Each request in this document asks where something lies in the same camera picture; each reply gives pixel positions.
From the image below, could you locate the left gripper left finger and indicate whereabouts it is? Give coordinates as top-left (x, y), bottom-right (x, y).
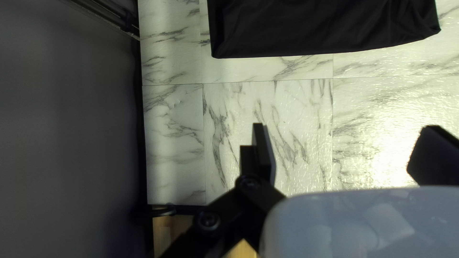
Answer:
top-left (159, 123), bottom-right (286, 258)

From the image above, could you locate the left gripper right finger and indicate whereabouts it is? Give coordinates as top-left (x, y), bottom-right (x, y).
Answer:
top-left (407, 125), bottom-right (459, 186)

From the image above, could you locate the black t-shirt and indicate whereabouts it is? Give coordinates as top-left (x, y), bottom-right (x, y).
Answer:
top-left (207, 0), bottom-right (442, 59)

